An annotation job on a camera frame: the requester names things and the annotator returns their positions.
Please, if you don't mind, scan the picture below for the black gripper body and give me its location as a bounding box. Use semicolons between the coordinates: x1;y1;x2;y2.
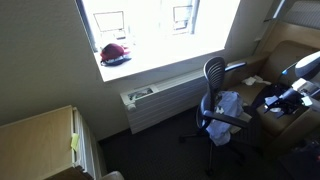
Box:
278;88;302;112

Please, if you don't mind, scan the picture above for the light blue t-shirt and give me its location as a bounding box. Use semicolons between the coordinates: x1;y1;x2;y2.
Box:
206;91;243;146

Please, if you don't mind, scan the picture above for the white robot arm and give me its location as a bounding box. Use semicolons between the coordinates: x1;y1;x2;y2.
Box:
264;51;320;118

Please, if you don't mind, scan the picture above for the tan upholstered couch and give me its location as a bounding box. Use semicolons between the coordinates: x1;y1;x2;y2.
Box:
224;22;320;157

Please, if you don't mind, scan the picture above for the black office chair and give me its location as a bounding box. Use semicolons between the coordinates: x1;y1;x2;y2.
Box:
179;57;260;176

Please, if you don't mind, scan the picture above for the white crumpled cloth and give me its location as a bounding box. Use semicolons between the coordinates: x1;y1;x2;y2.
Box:
269;107;282;113

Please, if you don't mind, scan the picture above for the dark navy garment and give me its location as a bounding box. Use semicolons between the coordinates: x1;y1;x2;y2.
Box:
251;83;289;109

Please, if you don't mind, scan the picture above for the small white cloth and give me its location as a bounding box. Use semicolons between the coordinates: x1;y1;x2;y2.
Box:
243;75;270;86

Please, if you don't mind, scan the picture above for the dark bag on floor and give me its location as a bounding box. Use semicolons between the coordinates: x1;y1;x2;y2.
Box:
276;140;320;180

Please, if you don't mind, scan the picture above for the bright window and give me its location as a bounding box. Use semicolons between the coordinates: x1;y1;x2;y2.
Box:
75;0;241;82

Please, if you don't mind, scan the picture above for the red cap on windowsill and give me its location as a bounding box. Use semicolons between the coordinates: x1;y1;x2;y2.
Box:
100;43;131;66

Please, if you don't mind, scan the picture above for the yellow sticky note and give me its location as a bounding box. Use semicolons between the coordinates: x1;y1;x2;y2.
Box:
70;133;80;151

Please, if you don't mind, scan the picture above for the white wall heater unit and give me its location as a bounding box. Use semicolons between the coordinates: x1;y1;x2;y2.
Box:
120;69;207;134

